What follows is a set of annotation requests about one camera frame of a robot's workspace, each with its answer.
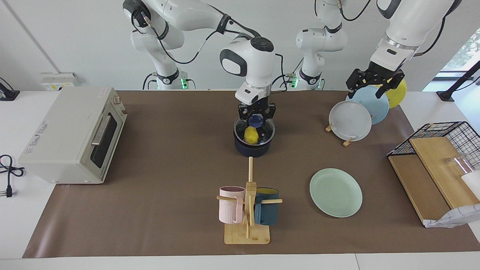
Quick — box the brown table mat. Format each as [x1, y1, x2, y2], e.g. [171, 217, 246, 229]
[22, 90, 480, 258]

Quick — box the dark teal mug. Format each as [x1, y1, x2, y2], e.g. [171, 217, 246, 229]
[254, 187, 279, 226]

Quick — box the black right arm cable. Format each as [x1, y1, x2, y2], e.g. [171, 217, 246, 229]
[142, 15, 286, 92]

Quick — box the mint green plate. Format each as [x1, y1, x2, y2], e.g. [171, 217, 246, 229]
[309, 168, 363, 218]

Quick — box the white cup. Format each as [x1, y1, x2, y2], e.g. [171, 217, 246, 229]
[460, 171, 480, 200]

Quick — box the dark blue saucepan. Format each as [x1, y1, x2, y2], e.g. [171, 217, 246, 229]
[233, 116, 276, 158]

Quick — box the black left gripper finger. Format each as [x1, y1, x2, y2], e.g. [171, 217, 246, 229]
[375, 71, 405, 99]
[346, 69, 367, 100]

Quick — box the wooden plate rack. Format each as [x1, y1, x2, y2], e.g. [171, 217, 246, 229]
[325, 122, 355, 147]

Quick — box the black desk mount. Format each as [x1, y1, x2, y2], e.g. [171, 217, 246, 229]
[0, 77, 20, 101]

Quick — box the clear drinking glass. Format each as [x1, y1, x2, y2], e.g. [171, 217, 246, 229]
[444, 153, 475, 175]

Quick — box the brown wooden board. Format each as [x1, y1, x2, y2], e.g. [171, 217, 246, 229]
[388, 154, 452, 225]

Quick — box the black clamp stand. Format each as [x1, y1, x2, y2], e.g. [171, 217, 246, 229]
[436, 60, 480, 102]

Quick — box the wooden mug rack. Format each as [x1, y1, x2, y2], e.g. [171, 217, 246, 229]
[216, 157, 283, 245]

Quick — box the pink ribbed mug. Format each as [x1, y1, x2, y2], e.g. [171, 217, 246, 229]
[219, 186, 246, 224]

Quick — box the yellow plate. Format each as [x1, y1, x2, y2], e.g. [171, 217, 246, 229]
[377, 79, 407, 109]

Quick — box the beige toaster oven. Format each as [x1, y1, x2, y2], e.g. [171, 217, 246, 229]
[18, 87, 128, 185]

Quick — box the glass lid blue knob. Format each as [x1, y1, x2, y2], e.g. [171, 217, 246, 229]
[234, 114, 276, 147]

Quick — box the black power cord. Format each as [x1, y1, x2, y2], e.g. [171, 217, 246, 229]
[0, 154, 26, 198]

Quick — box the light blue plate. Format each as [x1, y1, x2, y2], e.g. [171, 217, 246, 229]
[345, 85, 390, 125]

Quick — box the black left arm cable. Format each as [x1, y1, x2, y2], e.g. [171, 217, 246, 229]
[339, 0, 447, 57]

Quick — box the white checked cloth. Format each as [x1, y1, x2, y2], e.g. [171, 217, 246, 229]
[424, 204, 480, 228]

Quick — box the light wooden board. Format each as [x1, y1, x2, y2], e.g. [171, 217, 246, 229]
[409, 136, 480, 210]

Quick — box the white power strip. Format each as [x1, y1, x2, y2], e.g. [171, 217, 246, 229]
[40, 72, 81, 91]

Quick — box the black left base cable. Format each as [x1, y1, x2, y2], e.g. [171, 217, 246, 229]
[269, 57, 305, 89]

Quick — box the yellow lemon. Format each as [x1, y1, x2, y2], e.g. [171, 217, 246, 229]
[244, 126, 259, 145]

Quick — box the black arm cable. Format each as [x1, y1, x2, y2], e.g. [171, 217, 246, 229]
[142, 15, 286, 92]
[339, 0, 447, 57]

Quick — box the black wire basket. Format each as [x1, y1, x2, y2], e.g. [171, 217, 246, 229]
[387, 121, 480, 171]

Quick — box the grey plate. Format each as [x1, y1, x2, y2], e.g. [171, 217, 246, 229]
[329, 100, 372, 142]

